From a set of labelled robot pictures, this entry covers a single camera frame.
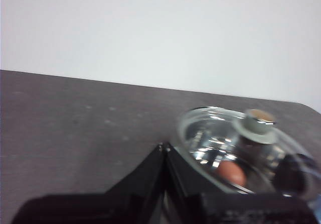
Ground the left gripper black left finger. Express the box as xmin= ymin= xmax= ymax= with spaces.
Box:
xmin=11 ymin=143 xmax=166 ymax=224

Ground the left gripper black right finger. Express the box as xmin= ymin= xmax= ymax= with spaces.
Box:
xmin=163 ymin=146 xmax=317 ymax=224

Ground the brown egg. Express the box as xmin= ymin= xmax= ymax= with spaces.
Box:
xmin=217 ymin=160 xmax=247 ymax=186

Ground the glass lid with green knob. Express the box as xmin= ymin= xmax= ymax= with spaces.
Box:
xmin=177 ymin=105 xmax=321 ymax=200

